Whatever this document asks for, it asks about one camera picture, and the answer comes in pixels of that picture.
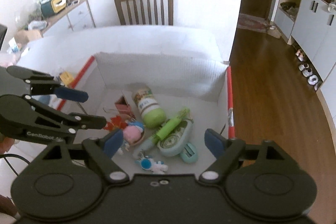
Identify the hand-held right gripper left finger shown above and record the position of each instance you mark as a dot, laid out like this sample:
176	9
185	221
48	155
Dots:
114	141

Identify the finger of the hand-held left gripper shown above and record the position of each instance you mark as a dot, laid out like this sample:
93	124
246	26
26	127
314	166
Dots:
89	121
72	95

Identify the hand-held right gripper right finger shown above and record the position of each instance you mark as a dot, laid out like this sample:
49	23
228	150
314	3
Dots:
214	142

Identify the red orange toy figure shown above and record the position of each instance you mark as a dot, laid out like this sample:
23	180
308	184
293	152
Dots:
116	124

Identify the yellow rectangular box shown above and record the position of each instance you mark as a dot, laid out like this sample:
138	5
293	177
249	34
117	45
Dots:
66	78

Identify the teal pencil sharpener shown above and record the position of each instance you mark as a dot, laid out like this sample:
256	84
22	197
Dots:
189	154

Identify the white blue astronaut toy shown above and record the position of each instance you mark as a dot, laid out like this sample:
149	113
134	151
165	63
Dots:
148	163

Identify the grey-blue correction tape dispenser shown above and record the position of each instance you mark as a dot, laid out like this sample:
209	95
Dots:
173	145

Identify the green bottle with label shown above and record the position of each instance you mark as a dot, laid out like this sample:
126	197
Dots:
151	113

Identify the lime green highlighter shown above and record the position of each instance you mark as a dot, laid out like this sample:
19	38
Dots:
169	127

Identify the red cardboard shoe box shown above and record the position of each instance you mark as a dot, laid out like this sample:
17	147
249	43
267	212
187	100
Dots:
157	69

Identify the person's left hand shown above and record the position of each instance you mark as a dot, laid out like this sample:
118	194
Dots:
5	146

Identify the brown cardboard box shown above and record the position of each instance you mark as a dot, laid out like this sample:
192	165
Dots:
29	35

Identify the white tube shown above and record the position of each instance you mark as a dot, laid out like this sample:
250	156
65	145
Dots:
14	47

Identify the clear plastic bag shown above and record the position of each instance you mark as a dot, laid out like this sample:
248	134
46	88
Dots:
36	25

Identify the white wooden-top side cabinet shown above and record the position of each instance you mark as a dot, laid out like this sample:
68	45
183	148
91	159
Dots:
78	16

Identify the teal yellow tissue box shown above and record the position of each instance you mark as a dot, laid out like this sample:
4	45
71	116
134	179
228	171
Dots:
47	10

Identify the white sunglasses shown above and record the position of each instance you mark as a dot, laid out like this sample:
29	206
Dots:
73	2

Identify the small patterned shoe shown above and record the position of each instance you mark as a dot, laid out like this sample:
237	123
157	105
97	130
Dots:
313	82
305	69
299	54

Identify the patterned door mat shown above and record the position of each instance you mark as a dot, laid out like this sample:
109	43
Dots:
254	23

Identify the grey wall cabinet unit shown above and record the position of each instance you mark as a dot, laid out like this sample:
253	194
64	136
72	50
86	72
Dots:
315	29

